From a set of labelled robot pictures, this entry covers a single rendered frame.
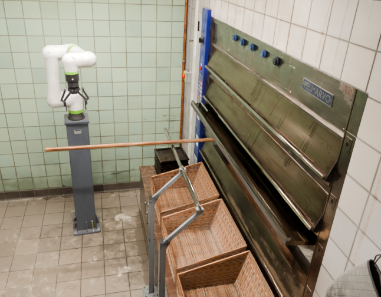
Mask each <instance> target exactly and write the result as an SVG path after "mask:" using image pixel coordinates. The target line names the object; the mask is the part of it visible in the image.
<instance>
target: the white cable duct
mask: <svg viewBox="0 0 381 297"><path fill-rule="evenodd" d="M198 9H199V0H196V5H195V27H194V39H193V61H192V83H191V95H190V103H191V101H192V100H193V93H194V82H195V61H196V41H197V30H198ZM192 114H193V108H192V106H191V105H190V117H189V139H191V134H192ZM190 154H191V143H188V157H189V159H190Z"/></svg>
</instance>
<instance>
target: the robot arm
mask: <svg viewBox="0 0 381 297"><path fill-rule="evenodd" d="M42 56H43V59H44V64H45V71H46V76H47V104H48V105H49V106H50V107H52V108H60V107H65V108H66V111H67V107H68V112H69V113H68V119H69V120H71V121H80V120H83V119H85V115H84V113H83V98H84V102H85V108H86V105H87V100H89V99H90V98H89V96H88V95H87V93H86V92H85V91H84V87H81V88H80V87H79V84H78V81H79V80H80V79H79V74H78V69H79V68H81V67H92V66H94V65H95V64H96V61H97V58H96V56H95V54H94V53H92V52H90V51H84V50H83V49H82V48H80V47H79V46H78V45H76V44H65V45H47V46H45V47H44V48H43V50H42ZM60 60H62V63H63V66H64V71H65V79H66V82H67V84H68V89H67V88H64V91H61V87H60V78H59V61H60ZM80 90H81V91H83V93H84V94H85V95H86V97H87V98H85V96H83V95H82V92H81V91H80ZM86 109H87V108H86Z"/></svg>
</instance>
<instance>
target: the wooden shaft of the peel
mask: <svg viewBox="0 0 381 297"><path fill-rule="evenodd" d="M207 141H215V140H214V139H213V138H195V139H184V140H165V141H145V142H134V143H115V144H95V145H85V146H65V147H46V148H45V151H64V150H82V149H102V148H112V147H130V146H149V145H159V144H178V143H197V142H207Z"/></svg>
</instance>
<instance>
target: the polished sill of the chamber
mask: <svg viewBox="0 0 381 297"><path fill-rule="evenodd" d="M205 130H206V132H207V134H208V135H209V137H210V138H212V136H211V135H210V133H209V131H208V130H207V129H206V128H205ZM213 143H214V144H215V145H216V147H217V149H218V150H219V152H220V153H221V155H222V157H223V158H224V159H225V161H226V162H227V164H228V166H229V167H230V168H231V170H232V171H233V173H234V175H235V176H236V178H237V179H238V181H239V182H240V184H241V185H242V187H243V188H244V190H245V191H246V193H247V195H248V196H249V198H250V199H251V200H252V202H253V204H254V205H255V207H256V208H257V209H258V211H259V213H260V214H261V216H262V217H263V219H264V220H265V222H266V223H267V225H268V226H269V228H270V229H271V231H272V232H273V234H274V236H275V237H276V238H277V240H278V241H279V243H280V245H281V246H282V247H283V249H284V251H285V252H286V254H287V255H288V257H289V258H290V260H291V261H292V263H293V264H294V266H295V267H296V269H297V270H298V272H299V274H300V275H301V277H302V278H303V279H304V281H305V282H306V279H307V274H308V270H309V267H310V263H309V261H308V260H307V259H306V257H305V256H304V255H303V253H302V252H301V250H300V249H299V248H298V246H297V245H284V244H283V242H282V241H281V239H280V238H279V236H278V235H277V233H276V232H275V230H274V229H273V227H272V226H271V224H270V223H269V221H268V220H267V218H266V217H265V215H264V214H263V212H262V211H261V209H260V208H259V207H258V205H257V204H256V202H255V200H254V199H253V198H252V196H251V195H250V193H249V191H248V190H247V188H246V187H245V186H244V184H243V182H242V181H241V179H240V178H239V177H238V175H237V174H236V172H235V170H234V169H233V168H232V166H231V165H230V163H229V161H228V160H227V159H226V157H225V156H224V154H223V152H222V151H221V149H220V148H219V147H218V145H217V144H216V142H215V141H213Z"/></svg>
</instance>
